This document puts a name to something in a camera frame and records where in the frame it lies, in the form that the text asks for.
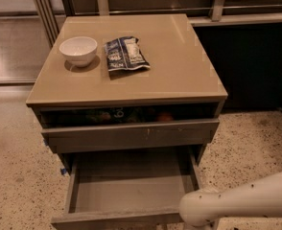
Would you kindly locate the blue tape piece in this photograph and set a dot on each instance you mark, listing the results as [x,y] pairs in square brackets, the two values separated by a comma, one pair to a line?
[63,171]

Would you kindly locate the orange fruit in drawer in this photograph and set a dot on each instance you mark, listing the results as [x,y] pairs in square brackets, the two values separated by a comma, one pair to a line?
[164,116]

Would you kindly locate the dark packet in top drawer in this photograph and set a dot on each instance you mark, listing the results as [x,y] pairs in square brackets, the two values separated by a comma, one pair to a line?
[115,115]

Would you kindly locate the grey drawer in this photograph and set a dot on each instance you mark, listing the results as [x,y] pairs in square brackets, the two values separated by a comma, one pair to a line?
[193,124]
[130,188]

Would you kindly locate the grey top drawer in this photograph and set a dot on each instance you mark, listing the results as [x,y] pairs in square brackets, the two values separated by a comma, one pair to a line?
[193,124]

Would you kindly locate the metal railing frame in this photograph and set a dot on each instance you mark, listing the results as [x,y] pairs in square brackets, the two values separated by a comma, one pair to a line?
[201,12]

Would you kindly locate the blue white snack bag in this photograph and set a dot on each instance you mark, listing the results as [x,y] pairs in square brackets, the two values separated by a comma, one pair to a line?
[124,54]

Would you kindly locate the white ceramic bowl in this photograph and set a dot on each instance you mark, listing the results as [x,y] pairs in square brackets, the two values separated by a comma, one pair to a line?
[79,51]

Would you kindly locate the grey drawer cabinet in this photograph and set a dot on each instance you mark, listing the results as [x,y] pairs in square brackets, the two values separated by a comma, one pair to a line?
[180,73]

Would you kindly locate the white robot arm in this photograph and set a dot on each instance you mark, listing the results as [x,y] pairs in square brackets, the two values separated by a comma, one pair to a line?
[259,199]

